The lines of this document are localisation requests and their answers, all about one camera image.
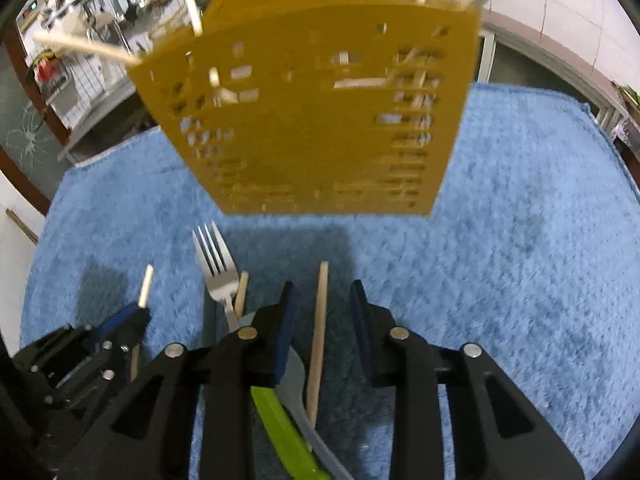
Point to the metal fork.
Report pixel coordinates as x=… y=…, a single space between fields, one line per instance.
x=217 y=280

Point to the kitchen counter cabinet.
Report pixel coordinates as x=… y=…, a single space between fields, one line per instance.
x=550 y=57

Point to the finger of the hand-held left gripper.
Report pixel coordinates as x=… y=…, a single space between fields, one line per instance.
x=117 y=320

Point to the wooden stick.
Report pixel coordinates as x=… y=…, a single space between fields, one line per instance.
x=22 y=226

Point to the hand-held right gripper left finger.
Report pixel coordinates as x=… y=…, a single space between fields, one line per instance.
x=285 y=330

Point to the blue knitted blanket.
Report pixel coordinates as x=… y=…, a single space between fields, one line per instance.
x=500 y=285

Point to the brown frosted glass door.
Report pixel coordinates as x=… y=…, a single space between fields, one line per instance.
x=20 y=125

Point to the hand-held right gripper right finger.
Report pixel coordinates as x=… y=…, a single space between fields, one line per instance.
x=361 y=330

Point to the yellow perforated utensil holder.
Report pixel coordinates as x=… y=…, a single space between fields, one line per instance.
x=310 y=110

